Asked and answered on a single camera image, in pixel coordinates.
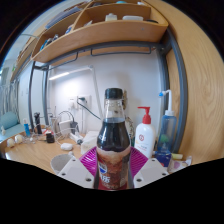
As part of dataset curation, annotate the clear blue nozzle bottle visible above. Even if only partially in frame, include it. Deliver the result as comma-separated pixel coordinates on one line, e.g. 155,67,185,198
154,89,178,154

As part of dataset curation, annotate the small black jar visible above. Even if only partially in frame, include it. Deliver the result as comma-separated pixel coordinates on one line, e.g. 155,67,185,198
45,130,56,144

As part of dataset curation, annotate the small blue box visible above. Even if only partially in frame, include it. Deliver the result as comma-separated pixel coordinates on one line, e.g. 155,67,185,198
154,149,173,168

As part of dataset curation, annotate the white red-pump lotion bottle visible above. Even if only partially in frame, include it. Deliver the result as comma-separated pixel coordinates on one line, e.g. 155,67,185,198
133,106,157,159

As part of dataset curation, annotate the white tape roll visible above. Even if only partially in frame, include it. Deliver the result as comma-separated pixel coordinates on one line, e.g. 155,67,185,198
14,133,24,144
6,137,16,149

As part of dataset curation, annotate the teal cushion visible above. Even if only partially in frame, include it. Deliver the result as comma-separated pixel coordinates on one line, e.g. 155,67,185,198
0,111,21,141

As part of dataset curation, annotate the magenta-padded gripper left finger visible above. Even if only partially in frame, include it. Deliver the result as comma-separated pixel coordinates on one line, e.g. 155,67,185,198
57,145,100,190

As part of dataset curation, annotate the blue tube bottle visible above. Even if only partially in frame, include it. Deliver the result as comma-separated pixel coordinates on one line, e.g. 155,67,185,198
22,118,32,138

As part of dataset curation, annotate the white power strip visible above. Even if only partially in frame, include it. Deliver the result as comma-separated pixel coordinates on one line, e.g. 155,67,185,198
57,118,81,138

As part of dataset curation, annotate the small white oval case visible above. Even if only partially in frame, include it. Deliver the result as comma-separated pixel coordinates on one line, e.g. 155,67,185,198
60,142,74,151

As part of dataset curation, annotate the grey metal frame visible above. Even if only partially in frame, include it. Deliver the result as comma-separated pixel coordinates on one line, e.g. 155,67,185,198
28,28,189,154

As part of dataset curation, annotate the black electric shaver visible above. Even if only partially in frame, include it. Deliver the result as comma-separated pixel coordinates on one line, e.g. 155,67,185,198
33,112,43,135

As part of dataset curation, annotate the pink white packet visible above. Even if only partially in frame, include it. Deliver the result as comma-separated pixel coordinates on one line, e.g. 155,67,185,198
167,155,193,174

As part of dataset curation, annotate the wooden shelf unit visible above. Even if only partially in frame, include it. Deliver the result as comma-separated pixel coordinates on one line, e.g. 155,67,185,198
30,0,169,64

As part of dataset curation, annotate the white desk lamp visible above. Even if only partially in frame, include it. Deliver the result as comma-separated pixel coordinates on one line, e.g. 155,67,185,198
48,64,104,133

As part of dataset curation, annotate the brown tree figurine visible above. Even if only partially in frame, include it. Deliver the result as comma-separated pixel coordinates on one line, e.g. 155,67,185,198
121,89,136,148

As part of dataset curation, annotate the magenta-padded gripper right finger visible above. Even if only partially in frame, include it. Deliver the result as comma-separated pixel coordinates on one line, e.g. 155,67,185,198
128,145,170,190

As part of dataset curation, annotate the dark cola bottle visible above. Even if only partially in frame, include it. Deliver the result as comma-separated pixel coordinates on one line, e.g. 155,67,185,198
95,87,132,191

